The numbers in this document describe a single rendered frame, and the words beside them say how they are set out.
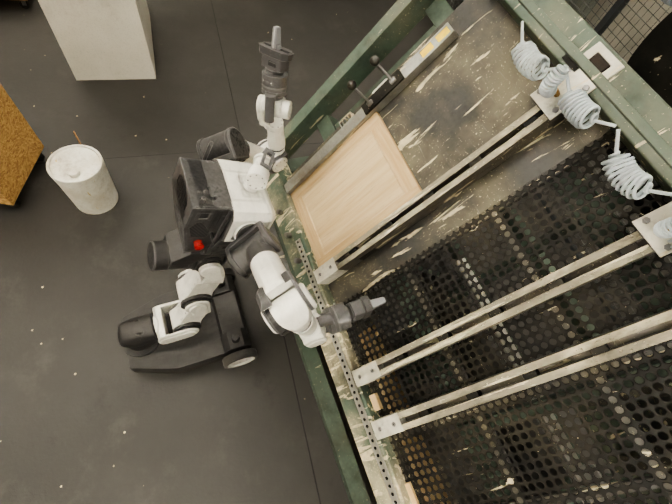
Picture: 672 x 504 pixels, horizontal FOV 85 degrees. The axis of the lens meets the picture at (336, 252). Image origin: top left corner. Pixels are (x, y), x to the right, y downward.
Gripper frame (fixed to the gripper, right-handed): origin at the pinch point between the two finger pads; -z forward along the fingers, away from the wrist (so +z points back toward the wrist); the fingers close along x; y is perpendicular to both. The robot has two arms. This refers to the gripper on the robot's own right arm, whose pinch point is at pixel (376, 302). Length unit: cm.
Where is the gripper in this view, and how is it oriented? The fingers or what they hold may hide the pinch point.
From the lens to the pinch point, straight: 126.1
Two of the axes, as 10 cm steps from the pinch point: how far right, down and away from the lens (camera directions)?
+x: 0.5, -4.2, -9.1
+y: -3.7, -8.5, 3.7
